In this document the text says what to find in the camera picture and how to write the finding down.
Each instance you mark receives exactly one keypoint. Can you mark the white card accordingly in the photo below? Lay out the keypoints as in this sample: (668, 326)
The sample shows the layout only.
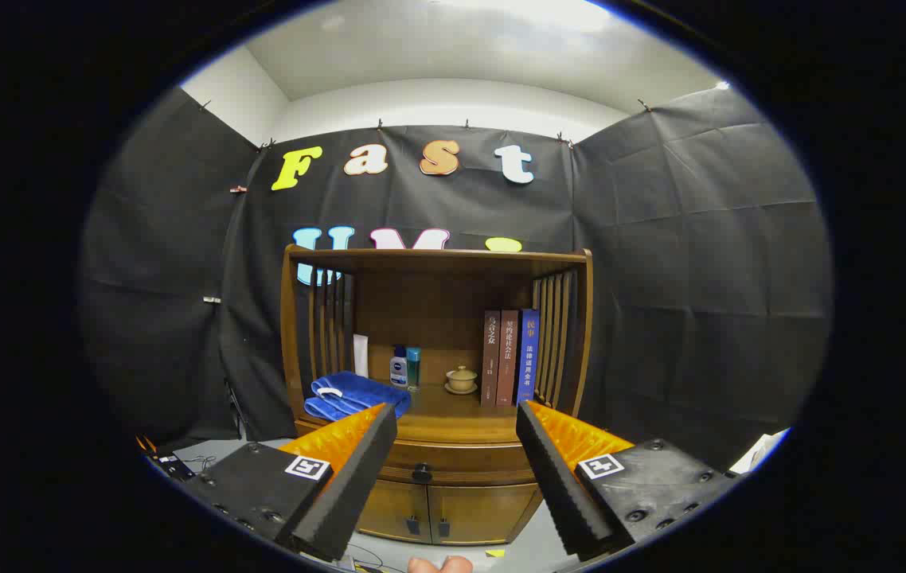
(361, 356)

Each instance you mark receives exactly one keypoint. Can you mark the wooden countertop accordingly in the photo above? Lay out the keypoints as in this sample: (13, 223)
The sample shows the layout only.
(453, 415)

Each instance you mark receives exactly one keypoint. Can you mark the wooden drawer with black knob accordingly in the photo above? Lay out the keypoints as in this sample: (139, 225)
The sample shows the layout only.
(469, 460)

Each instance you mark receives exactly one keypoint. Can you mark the wooden cabinet door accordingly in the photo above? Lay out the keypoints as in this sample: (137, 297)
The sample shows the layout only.
(393, 509)
(485, 513)

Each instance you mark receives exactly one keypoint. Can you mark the wooden cabinet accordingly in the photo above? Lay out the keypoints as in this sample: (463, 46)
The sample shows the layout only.
(437, 310)

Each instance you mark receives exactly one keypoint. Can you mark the white bottle with blue cap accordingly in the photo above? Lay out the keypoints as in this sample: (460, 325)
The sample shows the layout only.
(398, 372)

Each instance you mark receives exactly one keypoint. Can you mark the beige lidded teacup with saucer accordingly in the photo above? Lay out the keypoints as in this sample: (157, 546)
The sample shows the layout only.
(461, 379)

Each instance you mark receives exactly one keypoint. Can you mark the blue folded towel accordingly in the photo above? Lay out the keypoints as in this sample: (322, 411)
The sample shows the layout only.
(349, 391)

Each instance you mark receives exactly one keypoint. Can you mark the black backdrop cloth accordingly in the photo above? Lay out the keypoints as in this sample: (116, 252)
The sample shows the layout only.
(660, 239)

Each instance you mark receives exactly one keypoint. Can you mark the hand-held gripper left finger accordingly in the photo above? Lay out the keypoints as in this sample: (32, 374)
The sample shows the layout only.
(353, 477)

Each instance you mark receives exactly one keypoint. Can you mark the blue book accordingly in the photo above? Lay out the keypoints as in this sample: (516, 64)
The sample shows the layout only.
(528, 358)

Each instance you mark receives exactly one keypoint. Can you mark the reddish brown book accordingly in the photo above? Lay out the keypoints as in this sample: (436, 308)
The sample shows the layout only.
(507, 362)

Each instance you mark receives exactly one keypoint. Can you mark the dark brown book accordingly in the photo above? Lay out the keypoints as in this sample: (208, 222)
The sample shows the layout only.
(490, 366)

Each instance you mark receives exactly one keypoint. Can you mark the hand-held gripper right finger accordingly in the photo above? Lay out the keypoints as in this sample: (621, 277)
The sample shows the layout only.
(560, 485)

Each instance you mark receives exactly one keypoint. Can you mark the teal bottle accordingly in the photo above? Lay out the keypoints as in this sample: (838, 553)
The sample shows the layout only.
(414, 370)

